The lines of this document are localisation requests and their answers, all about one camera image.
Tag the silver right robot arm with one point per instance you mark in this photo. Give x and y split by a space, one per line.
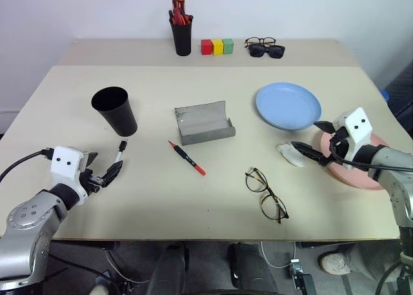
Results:
395 179

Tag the white crumpled cloth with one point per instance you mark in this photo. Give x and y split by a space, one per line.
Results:
292 154

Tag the black pen holder cup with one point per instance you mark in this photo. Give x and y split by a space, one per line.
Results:
181 40

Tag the green wooden block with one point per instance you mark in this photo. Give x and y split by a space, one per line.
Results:
228 46

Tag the black marker with red caps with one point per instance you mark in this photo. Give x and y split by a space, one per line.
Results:
187 158

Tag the yellow wooden block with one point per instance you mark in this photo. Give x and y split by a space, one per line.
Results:
217 48

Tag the dark rounded shape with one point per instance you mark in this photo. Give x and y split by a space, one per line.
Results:
167 269
251 269

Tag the black mesh chair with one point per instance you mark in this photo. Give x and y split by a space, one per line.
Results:
401 91

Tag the white marker with black cap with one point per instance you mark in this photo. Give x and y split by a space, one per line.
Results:
120 152

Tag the red wooden block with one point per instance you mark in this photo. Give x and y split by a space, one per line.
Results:
206 48

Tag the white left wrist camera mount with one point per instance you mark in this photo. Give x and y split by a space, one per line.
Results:
66 166

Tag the blue object beside table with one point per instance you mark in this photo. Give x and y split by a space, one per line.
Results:
385 95

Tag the pink plate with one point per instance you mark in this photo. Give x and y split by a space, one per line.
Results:
364 180

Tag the brown frame eyeglasses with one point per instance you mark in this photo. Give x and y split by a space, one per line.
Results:
252 40

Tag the grey trouser leg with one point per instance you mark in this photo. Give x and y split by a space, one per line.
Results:
374 256

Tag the white sneaker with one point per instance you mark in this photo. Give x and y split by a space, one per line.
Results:
335 262

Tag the thin tortoiseshell round eyeglasses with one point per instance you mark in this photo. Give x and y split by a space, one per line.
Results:
251 174

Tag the black sunglasses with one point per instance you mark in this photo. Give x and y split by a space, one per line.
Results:
274 52

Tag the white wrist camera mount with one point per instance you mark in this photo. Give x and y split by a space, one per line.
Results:
66 166
356 127

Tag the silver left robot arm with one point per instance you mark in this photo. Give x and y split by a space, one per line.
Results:
30 224

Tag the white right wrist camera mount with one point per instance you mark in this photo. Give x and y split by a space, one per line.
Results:
356 127

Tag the empty black plastic cup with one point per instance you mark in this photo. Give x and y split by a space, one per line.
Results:
119 117

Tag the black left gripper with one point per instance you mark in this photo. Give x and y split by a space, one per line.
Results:
92 180

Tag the orange capped marker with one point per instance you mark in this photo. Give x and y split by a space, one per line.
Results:
175 4
182 4

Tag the light blue plate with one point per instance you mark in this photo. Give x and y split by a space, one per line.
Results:
287 106

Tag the metal clamp bracket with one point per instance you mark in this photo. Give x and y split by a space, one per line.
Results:
298 272

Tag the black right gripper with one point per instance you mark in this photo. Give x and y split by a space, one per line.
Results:
338 146

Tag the grey open glasses case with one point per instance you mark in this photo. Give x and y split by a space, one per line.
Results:
201 120

